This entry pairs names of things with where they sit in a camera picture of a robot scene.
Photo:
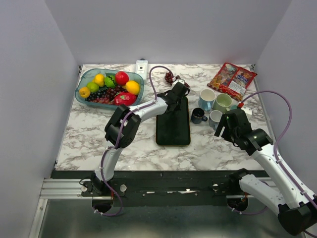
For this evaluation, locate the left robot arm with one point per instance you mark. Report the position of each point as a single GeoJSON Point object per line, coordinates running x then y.
{"type": "Point", "coordinates": [122, 127]}

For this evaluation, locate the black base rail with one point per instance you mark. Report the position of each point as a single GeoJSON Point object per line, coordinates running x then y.
{"type": "Point", "coordinates": [167, 188]}

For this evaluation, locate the green lime with zigzag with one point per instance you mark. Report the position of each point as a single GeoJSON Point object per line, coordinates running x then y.
{"type": "Point", "coordinates": [109, 81]}

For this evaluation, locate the dark blue gold-rimmed cup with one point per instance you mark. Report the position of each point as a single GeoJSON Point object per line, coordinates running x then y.
{"type": "Point", "coordinates": [198, 116]}

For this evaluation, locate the loose red grape bunch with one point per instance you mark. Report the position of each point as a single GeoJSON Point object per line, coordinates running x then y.
{"type": "Point", "coordinates": [170, 78]}

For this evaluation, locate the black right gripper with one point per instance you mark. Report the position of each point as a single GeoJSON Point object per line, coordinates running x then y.
{"type": "Point", "coordinates": [223, 122]}

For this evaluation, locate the black rectangular tray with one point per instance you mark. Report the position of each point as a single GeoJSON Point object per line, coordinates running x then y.
{"type": "Point", "coordinates": [173, 128]}

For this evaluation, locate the light green ceramic mug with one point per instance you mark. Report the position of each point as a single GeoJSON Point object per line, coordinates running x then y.
{"type": "Point", "coordinates": [222, 103]}

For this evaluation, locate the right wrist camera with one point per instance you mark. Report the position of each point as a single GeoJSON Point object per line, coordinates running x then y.
{"type": "Point", "coordinates": [248, 111]}

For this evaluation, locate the red apple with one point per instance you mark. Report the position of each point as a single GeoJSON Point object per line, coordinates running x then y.
{"type": "Point", "coordinates": [121, 78]}

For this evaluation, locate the red dragon fruit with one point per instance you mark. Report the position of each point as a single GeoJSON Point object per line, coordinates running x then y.
{"type": "Point", "coordinates": [124, 98]}

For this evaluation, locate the orange fruit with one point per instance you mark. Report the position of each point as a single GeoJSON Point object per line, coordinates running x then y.
{"type": "Point", "coordinates": [132, 87]}
{"type": "Point", "coordinates": [84, 92]}

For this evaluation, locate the light blue hexagonal mug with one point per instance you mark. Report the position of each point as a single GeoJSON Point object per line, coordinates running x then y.
{"type": "Point", "coordinates": [206, 99]}

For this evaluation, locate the grey-blue small cup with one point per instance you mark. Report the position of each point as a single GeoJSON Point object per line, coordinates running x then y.
{"type": "Point", "coordinates": [214, 119]}

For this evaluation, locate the red snack packet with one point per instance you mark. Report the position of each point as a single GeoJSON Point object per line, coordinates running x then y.
{"type": "Point", "coordinates": [232, 80]}

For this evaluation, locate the dark grape bunch in basket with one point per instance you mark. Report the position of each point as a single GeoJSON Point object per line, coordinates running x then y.
{"type": "Point", "coordinates": [106, 96]}

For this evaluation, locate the yellow lemon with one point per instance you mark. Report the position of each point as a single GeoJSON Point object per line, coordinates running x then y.
{"type": "Point", "coordinates": [99, 80]}

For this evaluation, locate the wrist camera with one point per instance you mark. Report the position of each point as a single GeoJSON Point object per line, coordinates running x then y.
{"type": "Point", "coordinates": [248, 111]}
{"type": "Point", "coordinates": [178, 81]}

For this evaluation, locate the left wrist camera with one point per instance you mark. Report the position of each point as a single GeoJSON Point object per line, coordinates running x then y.
{"type": "Point", "coordinates": [178, 81]}

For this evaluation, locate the teal plastic fruit basket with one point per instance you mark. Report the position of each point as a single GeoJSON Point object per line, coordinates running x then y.
{"type": "Point", "coordinates": [89, 77]}

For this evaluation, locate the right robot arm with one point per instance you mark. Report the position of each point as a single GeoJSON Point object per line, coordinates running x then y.
{"type": "Point", "coordinates": [293, 202]}

